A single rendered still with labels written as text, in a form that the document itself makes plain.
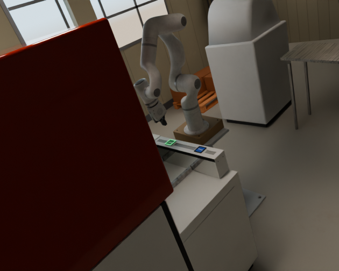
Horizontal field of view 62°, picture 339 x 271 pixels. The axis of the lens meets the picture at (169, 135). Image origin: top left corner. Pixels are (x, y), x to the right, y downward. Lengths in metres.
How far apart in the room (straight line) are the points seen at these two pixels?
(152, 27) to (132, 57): 2.92
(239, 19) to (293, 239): 2.24
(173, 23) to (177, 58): 0.22
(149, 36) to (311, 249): 1.78
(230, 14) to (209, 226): 2.45
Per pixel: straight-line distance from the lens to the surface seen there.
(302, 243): 2.36
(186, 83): 1.84
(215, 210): 1.59
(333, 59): 3.06
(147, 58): 1.66
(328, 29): 6.66
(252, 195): 2.72
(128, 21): 4.61
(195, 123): 2.00
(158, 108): 1.72
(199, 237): 1.56
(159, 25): 1.72
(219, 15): 3.51
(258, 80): 3.38
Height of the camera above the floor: 1.84
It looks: 27 degrees down
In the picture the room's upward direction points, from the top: 19 degrees counter-clockwise
